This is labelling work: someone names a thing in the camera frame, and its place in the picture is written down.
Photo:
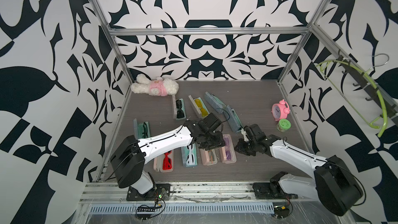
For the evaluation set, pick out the pink alarm clock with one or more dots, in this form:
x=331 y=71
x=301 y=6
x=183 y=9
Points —
x=280 y=110

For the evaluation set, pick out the white sunglasses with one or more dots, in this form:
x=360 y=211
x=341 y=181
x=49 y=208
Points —
x=191 y=157

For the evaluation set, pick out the mint case with white sunglasses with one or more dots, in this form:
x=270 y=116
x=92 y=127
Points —
x=184 y=153

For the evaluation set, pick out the yellow glasses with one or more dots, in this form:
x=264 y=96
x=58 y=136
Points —
x=201 y=106

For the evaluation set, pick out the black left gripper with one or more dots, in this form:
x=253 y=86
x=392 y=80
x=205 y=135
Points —
x=219 y=142

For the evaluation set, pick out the green clothes hanger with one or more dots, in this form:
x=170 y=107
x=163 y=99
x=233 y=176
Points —
x=379 y=122

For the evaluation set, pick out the white plush toy pink outfit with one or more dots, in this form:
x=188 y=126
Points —
x=158 y=87

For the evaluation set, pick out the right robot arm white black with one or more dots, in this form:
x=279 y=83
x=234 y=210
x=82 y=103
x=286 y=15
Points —
x=328 y=180

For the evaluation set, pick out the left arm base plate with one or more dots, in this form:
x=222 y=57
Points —
x=158 y=192

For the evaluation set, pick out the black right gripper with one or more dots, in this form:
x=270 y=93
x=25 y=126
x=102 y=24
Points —
x=238 y=148

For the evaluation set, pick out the black wall hook rail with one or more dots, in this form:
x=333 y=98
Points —
x=372 y=87

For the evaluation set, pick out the grey case far open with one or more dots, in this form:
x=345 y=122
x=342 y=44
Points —
x=215 y=102

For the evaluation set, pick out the white slotted cable duct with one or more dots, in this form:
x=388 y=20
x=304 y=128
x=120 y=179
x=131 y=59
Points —
x=189 y=208

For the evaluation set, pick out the green lidded jar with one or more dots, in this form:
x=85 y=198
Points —
x=283 y=125

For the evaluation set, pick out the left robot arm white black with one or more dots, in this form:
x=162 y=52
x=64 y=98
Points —
x=130 y=157

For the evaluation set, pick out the red sunglasses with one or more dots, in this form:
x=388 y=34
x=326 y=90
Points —
x=167 y=161

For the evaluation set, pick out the grey-green case far left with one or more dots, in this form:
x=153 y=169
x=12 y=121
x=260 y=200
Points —
x=141 y=130

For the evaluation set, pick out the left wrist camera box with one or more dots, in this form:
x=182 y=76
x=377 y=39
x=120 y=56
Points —
x=211 y=122

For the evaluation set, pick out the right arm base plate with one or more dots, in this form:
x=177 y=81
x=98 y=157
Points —
x=272 y=189

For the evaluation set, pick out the grey case with black sunglasses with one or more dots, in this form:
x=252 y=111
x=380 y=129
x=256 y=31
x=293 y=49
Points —
x=175 y=109

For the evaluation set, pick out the aluminium front rail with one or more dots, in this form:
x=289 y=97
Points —
x=185 y=191

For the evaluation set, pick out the pink case with red glasses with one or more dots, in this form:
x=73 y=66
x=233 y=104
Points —
x=158 y=163

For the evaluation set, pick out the purple glasses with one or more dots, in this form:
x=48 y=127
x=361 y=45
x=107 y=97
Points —
x=228 y=148

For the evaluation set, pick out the beige case with yellow glasses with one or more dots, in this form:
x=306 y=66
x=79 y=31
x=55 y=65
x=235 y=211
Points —
x=196 y=110

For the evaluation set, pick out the black sunglasses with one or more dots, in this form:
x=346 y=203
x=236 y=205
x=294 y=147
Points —
x=180 y=112

